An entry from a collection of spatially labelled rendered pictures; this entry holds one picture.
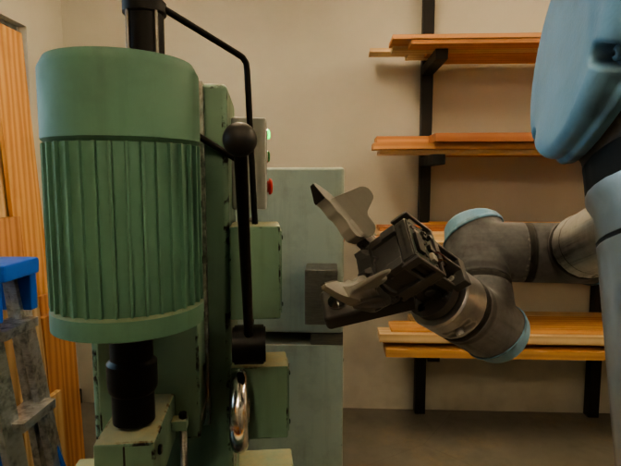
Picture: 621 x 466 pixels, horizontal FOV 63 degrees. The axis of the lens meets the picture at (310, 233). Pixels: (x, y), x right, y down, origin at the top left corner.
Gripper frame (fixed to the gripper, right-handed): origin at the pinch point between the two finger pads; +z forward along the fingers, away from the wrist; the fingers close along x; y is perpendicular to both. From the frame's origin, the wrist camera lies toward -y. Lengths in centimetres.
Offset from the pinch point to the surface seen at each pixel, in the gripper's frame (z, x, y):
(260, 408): -20.0, 1.9, -32.8
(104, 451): 4.2, 14.1, -31.4
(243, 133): 11.9, -3.6, 3.4
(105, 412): 0.9, 4.8, -41.6
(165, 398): -3.9, 4.5, -33.7
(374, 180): -140, -182, -74
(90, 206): 19.0, -1.8, -12.9
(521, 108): -177, -200, 7
